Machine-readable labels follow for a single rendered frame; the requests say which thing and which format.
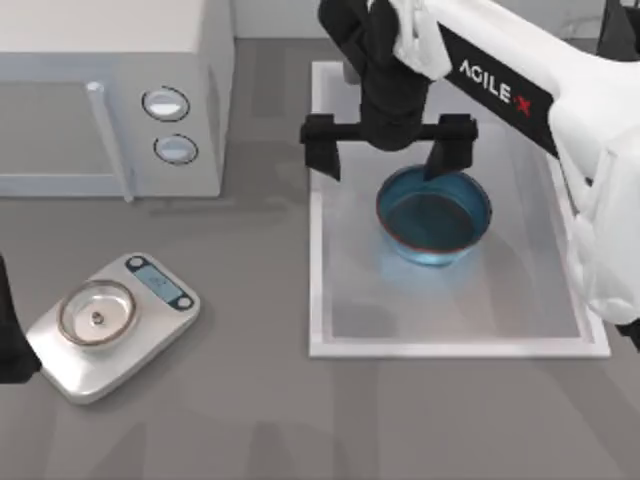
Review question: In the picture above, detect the pale microwave oven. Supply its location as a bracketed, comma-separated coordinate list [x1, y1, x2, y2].
[0, 0, 237, 202]

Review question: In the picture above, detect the round scale weighing plate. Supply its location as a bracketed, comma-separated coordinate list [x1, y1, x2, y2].
[57, 278, 139, 350]

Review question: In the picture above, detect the silver kitchen scale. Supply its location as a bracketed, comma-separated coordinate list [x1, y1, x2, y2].
[22, 251, 203, 407]

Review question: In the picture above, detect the round microwave knob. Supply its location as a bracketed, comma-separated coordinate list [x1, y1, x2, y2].
[140, 85, 192, 123]
[151, 131, 200, 165]

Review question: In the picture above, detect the white sink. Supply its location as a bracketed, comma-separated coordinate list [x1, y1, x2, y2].
[307, 59, 613, 360]

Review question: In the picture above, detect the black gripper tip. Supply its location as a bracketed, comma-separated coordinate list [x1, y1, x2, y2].
[0, 253, 42, 387]

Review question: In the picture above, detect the scale display panel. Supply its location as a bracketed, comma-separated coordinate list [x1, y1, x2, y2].
[123, 253, 196, 310]

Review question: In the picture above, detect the microwave oven door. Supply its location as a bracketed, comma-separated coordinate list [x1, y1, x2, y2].
[0, 79, 134, 190]

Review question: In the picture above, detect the microwave door handle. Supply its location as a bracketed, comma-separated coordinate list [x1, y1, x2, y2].
[84, 81, 137, 204]

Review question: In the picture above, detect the blue bowl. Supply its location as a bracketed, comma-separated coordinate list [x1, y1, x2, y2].
[374, 163, 495, 270]

